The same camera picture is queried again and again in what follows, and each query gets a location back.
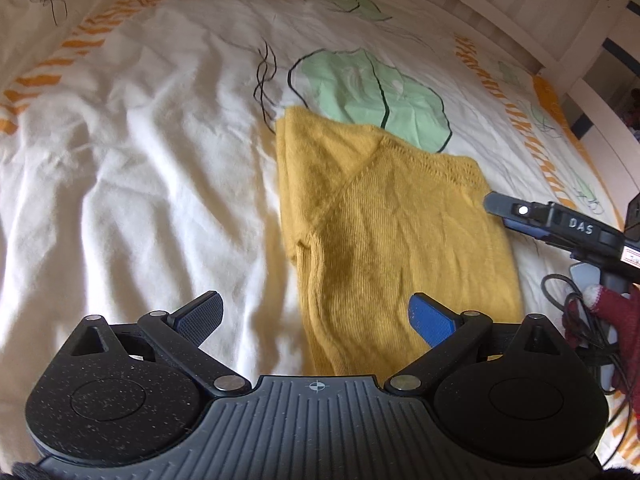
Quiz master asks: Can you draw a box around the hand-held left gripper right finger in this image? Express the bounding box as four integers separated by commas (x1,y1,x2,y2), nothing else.
384,292,576,395

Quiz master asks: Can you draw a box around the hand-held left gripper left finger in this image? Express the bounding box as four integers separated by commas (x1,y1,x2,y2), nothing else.
62,290,252,396

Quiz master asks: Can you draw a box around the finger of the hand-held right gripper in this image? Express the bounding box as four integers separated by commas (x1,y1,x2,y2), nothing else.
483,190,553,243

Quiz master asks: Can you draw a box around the yellow knitted sweater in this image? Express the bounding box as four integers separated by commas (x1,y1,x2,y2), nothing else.
275,106,525,376

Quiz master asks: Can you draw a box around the person's right hand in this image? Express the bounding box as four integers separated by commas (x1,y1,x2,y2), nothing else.
562,284,640,421

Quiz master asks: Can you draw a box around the orange bed sheet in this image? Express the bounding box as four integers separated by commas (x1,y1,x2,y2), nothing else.
531,74,573,133

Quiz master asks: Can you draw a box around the white leaf printed duvet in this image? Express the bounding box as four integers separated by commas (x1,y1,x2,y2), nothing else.
0,0,640,476

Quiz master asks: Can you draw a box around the black cable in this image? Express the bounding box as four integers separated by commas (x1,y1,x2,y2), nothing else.
541,274,632,463

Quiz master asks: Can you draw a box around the white slatted bed frame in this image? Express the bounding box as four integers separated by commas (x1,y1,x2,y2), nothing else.
385,0,640,201

